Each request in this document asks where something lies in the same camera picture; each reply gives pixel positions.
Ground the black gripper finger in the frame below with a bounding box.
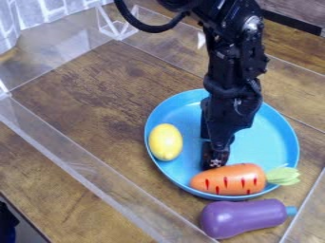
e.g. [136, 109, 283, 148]
[200, 97, 209, 140]
[200, 141, 229, 170]

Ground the blue plastic plate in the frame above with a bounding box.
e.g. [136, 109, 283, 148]
[144, 89, 299, 201]

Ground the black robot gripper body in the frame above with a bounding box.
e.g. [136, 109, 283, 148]
[203, 76, 261, 151]

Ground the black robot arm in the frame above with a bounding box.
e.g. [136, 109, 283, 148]
[157, 0, 268, 170]

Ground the clear acrylic enclosure wall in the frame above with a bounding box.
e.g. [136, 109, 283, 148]
[0, 5, 325, 243]

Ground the purple toy eggplant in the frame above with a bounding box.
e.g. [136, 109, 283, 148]
[199, 198, 296, 239]

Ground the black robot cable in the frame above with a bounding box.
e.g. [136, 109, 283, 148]
[112, 0, 191, 34]

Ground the orange toy carrot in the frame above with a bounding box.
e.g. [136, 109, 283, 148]
[188, 163, 299, 196]

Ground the yellow toy lemon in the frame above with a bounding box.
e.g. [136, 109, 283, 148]
[148, 123, 183, 161]

